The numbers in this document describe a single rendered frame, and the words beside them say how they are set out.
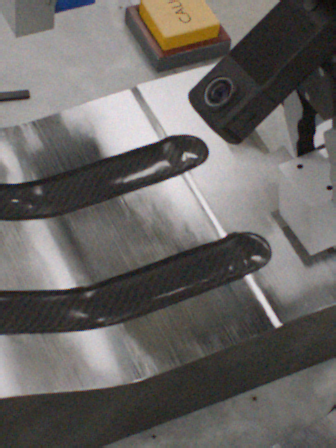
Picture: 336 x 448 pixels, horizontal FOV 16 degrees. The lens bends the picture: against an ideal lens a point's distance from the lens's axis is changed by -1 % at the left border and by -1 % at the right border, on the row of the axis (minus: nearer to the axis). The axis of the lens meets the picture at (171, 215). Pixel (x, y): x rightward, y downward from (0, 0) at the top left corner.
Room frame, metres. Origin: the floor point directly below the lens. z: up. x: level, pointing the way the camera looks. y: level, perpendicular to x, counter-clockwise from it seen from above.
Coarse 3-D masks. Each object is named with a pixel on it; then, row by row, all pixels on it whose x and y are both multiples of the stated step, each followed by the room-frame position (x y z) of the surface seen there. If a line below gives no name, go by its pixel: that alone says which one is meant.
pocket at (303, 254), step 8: (280, 216) 0.59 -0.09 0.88; (280, 224) 0.59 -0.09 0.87; (288, 232) 0.59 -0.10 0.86; (288, 240) 0.58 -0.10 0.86; (296, 240) 0.58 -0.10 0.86; (296, 248) 0.57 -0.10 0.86; (304, 248) 0.57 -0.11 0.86; (328, 248) 0.57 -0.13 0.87; (304, 256) 0.57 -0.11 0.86; (312, 256) 0.57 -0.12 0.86
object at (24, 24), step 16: (0, 0) 0.75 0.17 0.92; (16, 0) 0.73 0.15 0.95; (32, 0) 0.73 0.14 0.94; (64, 0) 0.75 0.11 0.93; (80, 0) 0.76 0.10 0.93; (16, 16) 0.73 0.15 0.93; (32, 16) 0.73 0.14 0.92; (48, 16) 0.74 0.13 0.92; (16, 32) 0.73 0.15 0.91; (32, 32) 0.73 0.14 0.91
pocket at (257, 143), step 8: (256, 128) 0.68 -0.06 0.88; (248, 136) 0.69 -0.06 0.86; (256, 136) 0.68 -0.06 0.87; (264, 136) 0.68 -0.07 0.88; (240, 144) 0.67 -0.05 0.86; (248, 144) 0.68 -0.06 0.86; (256, 144) 0.68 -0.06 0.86; (264, 144) 0.67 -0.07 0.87; (272, 144) 0.67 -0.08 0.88; (232, 152) 0.66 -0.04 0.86; (240, 152) 0.67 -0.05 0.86; (248, 152) 0.67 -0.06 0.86; (256, 152) 0.67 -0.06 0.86; (264, 152) 0.67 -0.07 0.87; (240, 160) 0.66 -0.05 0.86
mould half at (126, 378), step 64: (0, 128) 0.64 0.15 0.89; (64, 128) 0.65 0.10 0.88; (128, 128) 0.65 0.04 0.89; (192, 128) 0.66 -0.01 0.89; (192, 192) 0.60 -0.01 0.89; (256, 192) 0.60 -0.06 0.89; (0, 256) 0.50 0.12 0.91; (64, 256) 0.52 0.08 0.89; (128, 256) 0.53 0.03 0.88; (320, 256) 0.55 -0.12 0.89; (192, 320) 0.48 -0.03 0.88; (256, 320) 0.48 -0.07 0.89; (320, 320) 0.50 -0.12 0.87; (0, 384) 0.38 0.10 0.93; (64, 384) 0.40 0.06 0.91; (128, 384) 0.42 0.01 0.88; (192, 384) 0.44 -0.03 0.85; (256, 384) 0.48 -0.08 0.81
